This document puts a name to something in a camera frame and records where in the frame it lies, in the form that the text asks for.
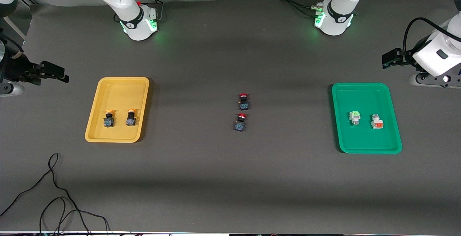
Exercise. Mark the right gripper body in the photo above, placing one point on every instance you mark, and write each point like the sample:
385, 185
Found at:
17, 68

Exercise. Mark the orange white button switch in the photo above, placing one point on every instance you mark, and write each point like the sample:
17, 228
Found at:
377, 123

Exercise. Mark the yellow push button switch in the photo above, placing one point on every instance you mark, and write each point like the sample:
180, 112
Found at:
108, 121
130, 120

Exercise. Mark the green white button switch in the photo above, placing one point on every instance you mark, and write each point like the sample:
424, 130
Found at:
354, 118

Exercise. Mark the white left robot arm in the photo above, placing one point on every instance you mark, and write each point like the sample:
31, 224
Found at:
340, 12

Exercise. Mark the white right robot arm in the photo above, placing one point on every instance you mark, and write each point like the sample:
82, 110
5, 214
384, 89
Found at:
126, 1

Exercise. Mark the yellow plastic tray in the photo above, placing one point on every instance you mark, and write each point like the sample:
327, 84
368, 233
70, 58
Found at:
117, 95

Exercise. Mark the green plastic tray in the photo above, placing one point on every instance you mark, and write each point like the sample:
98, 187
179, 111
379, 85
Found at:
365, 138

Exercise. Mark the dark grey table mat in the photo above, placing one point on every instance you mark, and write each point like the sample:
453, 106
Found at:
230, 192

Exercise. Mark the red push button switch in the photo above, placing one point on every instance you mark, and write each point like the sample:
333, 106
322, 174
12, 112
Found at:
240, 125
244, 104

